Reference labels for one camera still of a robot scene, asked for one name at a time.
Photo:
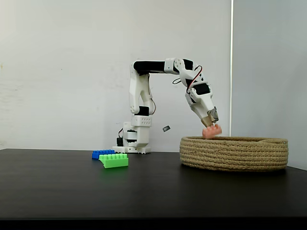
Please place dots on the grey tape piece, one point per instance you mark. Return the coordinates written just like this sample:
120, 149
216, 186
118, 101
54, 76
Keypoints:
166, 128

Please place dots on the white vertical wall trim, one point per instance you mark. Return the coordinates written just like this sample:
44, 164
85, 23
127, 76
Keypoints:
231, 72

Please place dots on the blue lego block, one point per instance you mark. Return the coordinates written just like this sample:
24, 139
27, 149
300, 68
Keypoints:
103, 152

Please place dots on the pink lego block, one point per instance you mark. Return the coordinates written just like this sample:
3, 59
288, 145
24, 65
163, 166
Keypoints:
212, 132

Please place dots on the green lego block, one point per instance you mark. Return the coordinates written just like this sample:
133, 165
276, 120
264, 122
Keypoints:
115, 161

